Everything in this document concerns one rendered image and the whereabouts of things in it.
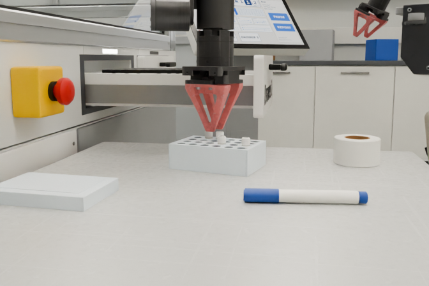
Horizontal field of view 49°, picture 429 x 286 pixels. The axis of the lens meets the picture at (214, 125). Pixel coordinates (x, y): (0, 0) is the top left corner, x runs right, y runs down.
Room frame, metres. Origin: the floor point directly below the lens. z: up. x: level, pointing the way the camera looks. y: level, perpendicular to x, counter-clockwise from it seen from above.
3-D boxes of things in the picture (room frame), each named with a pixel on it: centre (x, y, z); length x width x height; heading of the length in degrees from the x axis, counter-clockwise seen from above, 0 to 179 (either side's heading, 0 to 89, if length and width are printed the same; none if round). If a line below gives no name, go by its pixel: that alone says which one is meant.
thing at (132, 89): (1.01, 0.10, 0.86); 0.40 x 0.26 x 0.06; 80
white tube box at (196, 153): (0.70, -0.01, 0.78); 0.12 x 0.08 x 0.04; 66
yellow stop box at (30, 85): (0.70, 0.25, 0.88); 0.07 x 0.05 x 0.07; 170
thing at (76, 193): (0.55, 0.19, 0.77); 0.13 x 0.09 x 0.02; 76
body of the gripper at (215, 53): (0.74, 0.00, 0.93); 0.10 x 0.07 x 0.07; 156
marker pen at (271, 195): (0.52, -0.10, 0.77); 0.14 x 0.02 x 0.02; 86
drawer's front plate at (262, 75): (0.97, -0.10, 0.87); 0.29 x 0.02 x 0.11; 170
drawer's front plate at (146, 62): (1.34, 0.16, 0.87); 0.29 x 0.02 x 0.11; 170
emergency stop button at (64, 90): (0.69, 0.22, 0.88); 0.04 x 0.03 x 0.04; 170
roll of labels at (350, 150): (0.73, -0.22, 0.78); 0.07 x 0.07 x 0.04
